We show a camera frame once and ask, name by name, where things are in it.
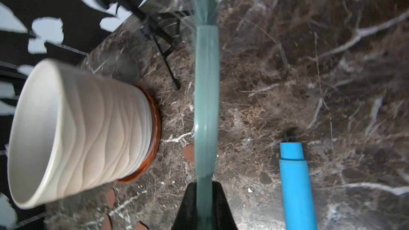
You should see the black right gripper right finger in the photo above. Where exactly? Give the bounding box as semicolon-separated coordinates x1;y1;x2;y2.
212;182;238;230

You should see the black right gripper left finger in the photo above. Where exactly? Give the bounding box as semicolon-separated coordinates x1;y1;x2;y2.
171;182;197;230

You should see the white wavy ceramic pot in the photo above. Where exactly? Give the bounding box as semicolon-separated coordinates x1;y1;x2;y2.
7;59;151;209

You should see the orange plastic pot saucer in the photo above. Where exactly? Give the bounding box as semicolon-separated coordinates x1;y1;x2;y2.
116;85;162;183

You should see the blue handheld microphone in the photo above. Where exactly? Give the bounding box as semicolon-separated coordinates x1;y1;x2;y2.
279;142;317;230

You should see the black tripod microphone stand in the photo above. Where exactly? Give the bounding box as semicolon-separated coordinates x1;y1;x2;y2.
96;0;193;91

